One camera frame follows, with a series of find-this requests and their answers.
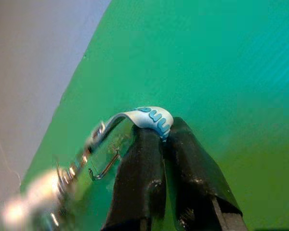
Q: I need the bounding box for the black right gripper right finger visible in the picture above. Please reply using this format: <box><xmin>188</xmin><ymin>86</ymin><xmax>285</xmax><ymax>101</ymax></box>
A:
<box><xmin>162</xmin><ymin>116</ymin><xmax>248</xmax><ymax>231</ymax></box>

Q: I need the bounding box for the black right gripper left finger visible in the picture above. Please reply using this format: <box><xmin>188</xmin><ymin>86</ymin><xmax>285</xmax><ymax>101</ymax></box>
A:
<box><xmin>101</xmin><ymin>126</ymin><xmax>169</xmax><ymax>231</ymax></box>

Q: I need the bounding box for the keychain with white strap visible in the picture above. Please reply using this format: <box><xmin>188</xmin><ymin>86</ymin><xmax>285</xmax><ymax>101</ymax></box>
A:
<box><xmin>0</xmin><ymin>105</ymin><xmax>175</xmax><ymax>231</ymax></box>

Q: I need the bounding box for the green plastic board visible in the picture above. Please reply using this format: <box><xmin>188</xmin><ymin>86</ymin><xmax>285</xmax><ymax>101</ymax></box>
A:
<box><xmin>19</xmin><ymin>0</ymin><xmax>289</xmax><ymax>231</ymax></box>

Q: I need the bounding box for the clear adhesive wall hook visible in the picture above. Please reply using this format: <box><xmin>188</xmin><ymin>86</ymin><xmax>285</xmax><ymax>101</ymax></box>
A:
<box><xmin>88</xmin><ymin>134</ymin><xmax>126</xmax><ymax>181</ymax></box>

